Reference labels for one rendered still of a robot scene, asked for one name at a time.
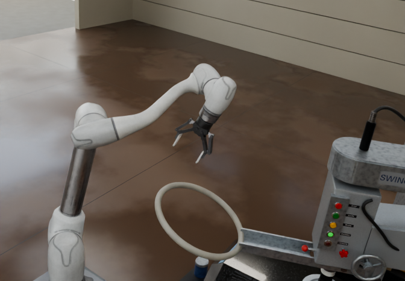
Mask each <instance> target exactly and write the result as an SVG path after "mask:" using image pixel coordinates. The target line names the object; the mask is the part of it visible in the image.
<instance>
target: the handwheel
mask: <svg viewBox="0 0 405 281"><path fill-rule="evenodd" d="M369 258H373V259H376V260H378V261H379V262H380V263H379V264H372V263H370V262H369ZM362 259H364V262H365V263H364V262H362V261H361V260H362ZM356 263H359V264H361V265H362V266H363V270H364V272H365V274H364V276H361V275H359V274H357V272H356V271H355V266H356ZM378 267H382V269H381V272H380V273H379V274H378V275H376V276H373V277H368V274H369V273H372V272H373V271H374V269H375V268H378ZM351 272H352V274H353V275H354V276H355V277H356V278H358V279H360V280H363V281H375V280H377V279H379V278H381V277H382V276H383V275H384V274H385V272H386V263H385V261H384V260H383V259H382V258H381V257H379V256H377V255H374V254H362V255H360V256H358V257H356V258H355V259H354V260H353V261H352V263H351Z"/></svg>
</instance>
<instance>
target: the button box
mask: <svg viewBox="0 0 405 281"><path fill-rule="evenodd" d="M337 202H340V203H342V204H343V208H341V209H335V208H334V204H335V203H337ZM349 202H350V198H349V197H344V196H340V195H335V194H332V193H331V194H330V197H329V200H328V204H327V208H326V211H325V215H324V220H323V222H322V227H321V231H320V234H319V238H318V242H317V248H319V249H323V250H329V251H335V249H336V246H337V243H338V239H339V235H340V233H341V229H342V225H343V223H344V219H345V215H346V212H347V209H348V205H349ZM333 212H338V213H339V214H340V217H339V218H338V219H333V218H332V217H331V215H332V213H333ZM330 222H336V223H337V227H336V228H335V229H332V228H330V227H329V223H330ZM329 231H332V232H334V237H332V238H329V237H327V235H326V233H327V232H329ZM326 240H329V241H331V242H332V245H331V246H330V247H326V246H325V245H324V241H326Z"/></svg>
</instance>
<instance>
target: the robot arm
mask: <svg viewBox="0 0 405 281"><path fill-rule="evenodd" d="M236 88H237V85H236V83H235V82H234V81H233V80H232V79H231V78H230V77H226V76H224V77H221V76H220V75H219V74H218V72H217V71H216V70H215V69H214V68H213V67H212V66H210V65H208V64H205V63H202V64H199V65H198V66H197V67H196V68H195V69H194V71H193V73H191V75H190V77H189V78H188V79H186V80H184V81H181V82H179V83H178V84H176V85H175V86H173V87H172V88H171V89H169V90H168V91H167V92H166V93H165V94H164V95H163V96H162V97H161V98H159V99H158V100H157V101H156V102H155V103H154V104H153V105H152V106H151V107H149V108H148V109H146V110H145V111H143V112H141V113H138V114H135V115H129V116H118V117H112V118H108V117H107V114H106V112H105V110H104V109H103V108H102V107H101V106H100V105H99V104H95V103H85V104H83V105H81V106H80V107H79V108H78V110H77V112H76V114H75V120H74V130H73V131H72V133H71V139H72V142H73V144H74V148H73V152H72V157H71V162H70V165H69V170H68V174H67V179H66V184H65V187H64V192H63V197H62V201H61V205H60V206H59V207H58V208H56V209H55V210H54V213H53V214H52V218H51V220H50V222H49V227H48V245H49V247H48V273H49V281H93V278H92V277H87V276H85V275H84V261H85V258H84V245H83V230H84V221H85V214H84V212H83V211H82V210H81V209H82V206H83V201H84V197H85V194H86V189H87V184H88V181H89V177H90V172H91V169H92V164H93V160H94V156H95V152H96V148H98V147H103V146H105V145H108V144H111V143H113V142H116V141H118V140H120V139H122V138H124V137H126V136H128V135H130V134H132V133H134V132H136V131H138V130H141V129H143V128H145V127H147V126H148V125H150V124H152V123H153V122H154V121H155V120H157V119H158V118H159V117H160V116H161V115H162V114H163V113H164V112H165V111H166V110H167V109H168V108H169V107H170V106H171V105H172V104H173V103H174V102H175V101H176V100H177V98H179V97H180V96H181V95H183V94H185V93H188V92H194V93H196V94H197V95H198V94H201V95H204V96H205V100H206V101H205V103H204V105H203V107H202V109H201V110H200V112H199V117H198V118H197V120H196V121H193V119H192V118H190V119H189V120H188V121H187V122H186V123H184V124H182V125H181V126H179V127H177V128H176V129H175V131H177V135H176V136H175V139H176V140H175V142H174V144H173V147H174V146H175V145H176V144H177V142H178V141H179V139H180V137H181V135H182V134H183V133H187V132H190V131H194V133H195V134H197V135H198V136H200V137H201V140H202V145H203V149H204V151H203V152H202V153H201V155H200V156H199V158H198V160H197V161H196V163H198V162H199V161H200V159H201V158H202V159H203V158H204V157H205V155H206V154H208V155H210V154H211V153H212V147H213V137H214V135H215V134H211V133H210V132H209V131H210V129H211V127H212V125H213V124H214V123H215V122H216V121H217V120H218V119H219V117H220V116H221V114H222V112H223V111H224V110H226V109H227V107H228V106H229V105H230V103H231V101H232V99H233V97H234V95H235V93H236ZM188 124H193V127H192V128H187V129H184V130H180V129H181V128H183V127H184V126H186V125H188ZM206 135H208V136H209V147H207V140H206Z"/></svg>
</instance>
